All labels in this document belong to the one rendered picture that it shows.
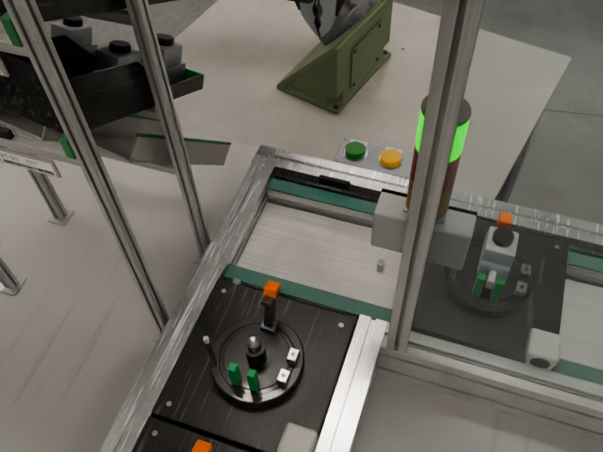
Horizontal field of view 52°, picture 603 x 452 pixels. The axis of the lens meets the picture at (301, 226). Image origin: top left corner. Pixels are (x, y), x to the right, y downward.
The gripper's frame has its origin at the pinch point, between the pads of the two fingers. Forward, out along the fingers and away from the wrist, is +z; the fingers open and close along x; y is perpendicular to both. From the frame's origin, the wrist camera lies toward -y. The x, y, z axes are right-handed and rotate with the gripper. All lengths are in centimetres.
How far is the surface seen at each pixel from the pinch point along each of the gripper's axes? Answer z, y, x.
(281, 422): 26, -53, -12
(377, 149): 27.2, 3.6, -10.4
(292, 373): 24, -46, -11
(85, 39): -0.7, -13.5, 34.5
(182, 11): 123, 158, 126
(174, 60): -0.8, -14.1, 18.5
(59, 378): 37, -54, 29
